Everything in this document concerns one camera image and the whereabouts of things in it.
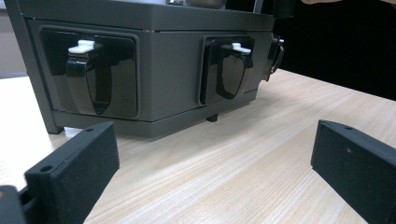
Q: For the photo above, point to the black curtain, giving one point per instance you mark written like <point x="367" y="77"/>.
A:
<point x="342" y="46"/>

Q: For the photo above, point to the dark grey corner rack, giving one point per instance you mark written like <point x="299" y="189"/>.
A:
<point x="168" y="68"/>

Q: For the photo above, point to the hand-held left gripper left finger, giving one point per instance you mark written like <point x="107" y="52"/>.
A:
<point x="74" y="168"/>

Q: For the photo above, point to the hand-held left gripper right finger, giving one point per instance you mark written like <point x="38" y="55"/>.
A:
<point x="358" y="168"/>

